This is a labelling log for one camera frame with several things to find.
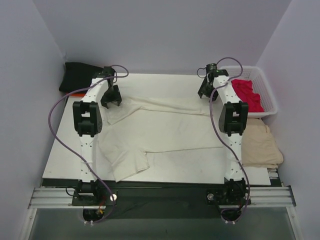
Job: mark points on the aluminium mounting rail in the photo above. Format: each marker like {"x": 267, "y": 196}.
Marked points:
{"x": 265, "y": 197}

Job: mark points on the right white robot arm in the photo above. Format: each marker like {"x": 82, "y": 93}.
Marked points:
{"x": 232, "y": 121}

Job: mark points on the beige folded cloth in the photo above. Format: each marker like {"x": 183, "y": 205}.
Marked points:
{"x": 259, "y": 147}

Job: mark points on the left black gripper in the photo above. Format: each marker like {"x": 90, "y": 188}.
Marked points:
{"x": 111, "y": 95}

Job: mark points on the orange folded t-shirt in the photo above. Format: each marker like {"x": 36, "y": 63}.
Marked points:
{"x": 78, "y": 95}

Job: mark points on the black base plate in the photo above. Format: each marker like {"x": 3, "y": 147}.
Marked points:
{"x": 130, "y": 210}

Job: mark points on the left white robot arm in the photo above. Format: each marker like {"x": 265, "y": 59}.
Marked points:
{"x": 88, "y": 123}

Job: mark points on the magenta crumpled t-shirt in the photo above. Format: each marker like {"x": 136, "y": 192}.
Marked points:
{"x": 244, "y": 90}

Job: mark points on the black folded t-shirt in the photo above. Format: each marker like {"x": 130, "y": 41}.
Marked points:
{"x": 77, "y": 76}

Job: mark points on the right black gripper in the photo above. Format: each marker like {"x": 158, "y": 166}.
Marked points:
{"x": 206, "y": 89}

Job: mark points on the cream white t-shirt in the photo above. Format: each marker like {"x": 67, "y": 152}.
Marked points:
{"x": 153, "y": 125}

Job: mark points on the white plastic basket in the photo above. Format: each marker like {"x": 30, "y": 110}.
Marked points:
{"x": 260, "y": 86}

